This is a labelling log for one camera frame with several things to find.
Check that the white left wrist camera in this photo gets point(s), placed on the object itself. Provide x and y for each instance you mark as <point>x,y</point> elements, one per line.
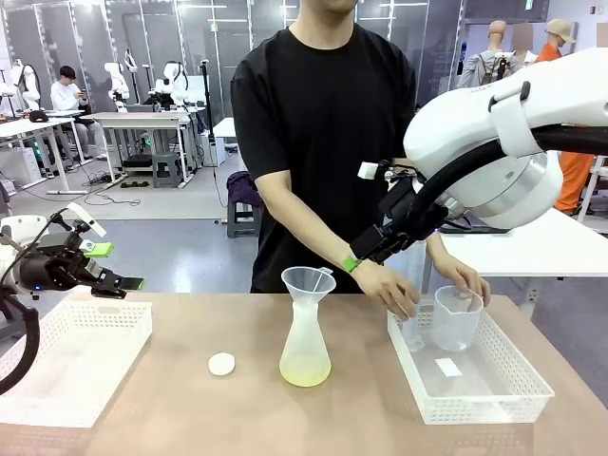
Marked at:
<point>88,219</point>

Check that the seated person in white top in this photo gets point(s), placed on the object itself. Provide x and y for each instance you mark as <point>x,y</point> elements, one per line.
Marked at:
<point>64,95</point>

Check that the clear plastic funnel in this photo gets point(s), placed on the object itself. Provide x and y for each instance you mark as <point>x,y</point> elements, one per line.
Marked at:
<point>304,285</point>

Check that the clear plastic graduated cylinder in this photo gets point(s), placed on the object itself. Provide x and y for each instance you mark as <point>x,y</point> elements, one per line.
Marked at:
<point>414,332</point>

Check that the small white table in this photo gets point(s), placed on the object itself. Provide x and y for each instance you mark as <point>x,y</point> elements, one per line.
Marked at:
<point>225,127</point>

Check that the white round stopper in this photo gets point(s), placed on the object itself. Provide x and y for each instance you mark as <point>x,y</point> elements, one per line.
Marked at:
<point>221,365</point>

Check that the clear plastic measuring beaker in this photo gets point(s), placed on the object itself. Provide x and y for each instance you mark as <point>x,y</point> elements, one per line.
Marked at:
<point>456,328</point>

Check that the large white rounded table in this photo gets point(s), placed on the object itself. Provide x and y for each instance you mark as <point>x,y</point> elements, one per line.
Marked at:
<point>537,252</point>

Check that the white lab robot arm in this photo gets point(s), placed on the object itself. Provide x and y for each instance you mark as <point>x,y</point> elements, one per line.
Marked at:
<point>26,85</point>
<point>118,85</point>
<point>172,81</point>

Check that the bystander with blurred face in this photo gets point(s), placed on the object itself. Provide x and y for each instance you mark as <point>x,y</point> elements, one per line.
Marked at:
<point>524,43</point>

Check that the small white paper label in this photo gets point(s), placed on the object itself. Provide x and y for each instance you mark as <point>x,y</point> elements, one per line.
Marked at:
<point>448,368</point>

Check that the person's right hand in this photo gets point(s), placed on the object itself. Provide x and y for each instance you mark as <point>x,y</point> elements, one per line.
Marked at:
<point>389,290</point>

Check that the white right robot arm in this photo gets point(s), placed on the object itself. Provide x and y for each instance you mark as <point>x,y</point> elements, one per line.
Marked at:
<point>456,123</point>

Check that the white floor cabinet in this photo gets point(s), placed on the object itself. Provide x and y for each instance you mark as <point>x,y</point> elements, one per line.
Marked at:
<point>213,149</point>

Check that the grey step stool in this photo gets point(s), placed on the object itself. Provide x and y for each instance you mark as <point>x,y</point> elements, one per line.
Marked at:
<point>240,221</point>

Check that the person in black T-shirt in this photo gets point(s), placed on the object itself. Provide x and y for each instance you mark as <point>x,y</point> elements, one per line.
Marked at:
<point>323,119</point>

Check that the person's right forearm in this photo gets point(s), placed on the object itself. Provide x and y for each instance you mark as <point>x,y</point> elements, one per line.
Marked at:
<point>323,242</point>

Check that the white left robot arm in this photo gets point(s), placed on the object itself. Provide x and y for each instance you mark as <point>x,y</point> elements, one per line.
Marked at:
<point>24,225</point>

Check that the beige top work table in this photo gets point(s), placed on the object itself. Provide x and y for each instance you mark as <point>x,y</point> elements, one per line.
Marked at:
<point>142,119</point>

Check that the black cap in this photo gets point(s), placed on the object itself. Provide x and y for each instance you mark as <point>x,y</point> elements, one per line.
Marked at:
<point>39,116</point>

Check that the person's left forearm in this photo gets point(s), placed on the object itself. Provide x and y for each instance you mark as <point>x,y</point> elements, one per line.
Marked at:
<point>439,252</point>

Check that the mannequin in orange suit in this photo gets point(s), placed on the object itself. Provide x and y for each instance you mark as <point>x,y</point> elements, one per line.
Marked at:
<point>575,180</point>

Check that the white perforated plastic basket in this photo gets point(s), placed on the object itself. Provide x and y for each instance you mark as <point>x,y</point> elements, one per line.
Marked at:
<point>71,361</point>
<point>480,411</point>

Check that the dark purple cloth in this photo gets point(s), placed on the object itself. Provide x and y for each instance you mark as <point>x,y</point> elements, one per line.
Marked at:
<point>242,187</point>

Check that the translucent conical flask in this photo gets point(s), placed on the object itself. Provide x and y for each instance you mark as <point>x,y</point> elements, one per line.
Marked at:
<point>304,351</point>

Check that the black tripod pole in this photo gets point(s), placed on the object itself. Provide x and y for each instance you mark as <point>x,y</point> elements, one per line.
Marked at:
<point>207,104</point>

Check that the grey plastic stool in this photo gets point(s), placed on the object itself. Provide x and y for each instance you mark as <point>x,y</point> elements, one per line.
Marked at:
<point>167,171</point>

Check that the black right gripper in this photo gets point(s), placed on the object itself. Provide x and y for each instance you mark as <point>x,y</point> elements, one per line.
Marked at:
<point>399,202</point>

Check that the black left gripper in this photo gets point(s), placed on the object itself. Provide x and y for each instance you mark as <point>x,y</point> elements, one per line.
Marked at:
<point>52,266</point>

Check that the white desk with metal legs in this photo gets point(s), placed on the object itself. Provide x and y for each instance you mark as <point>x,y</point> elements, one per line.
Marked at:
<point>33,126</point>

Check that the person's left hand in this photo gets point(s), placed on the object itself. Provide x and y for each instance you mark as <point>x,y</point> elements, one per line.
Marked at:
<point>463,278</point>

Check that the mannequin in grey shirt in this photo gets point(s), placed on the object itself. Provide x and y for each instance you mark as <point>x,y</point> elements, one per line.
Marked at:
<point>480,71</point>

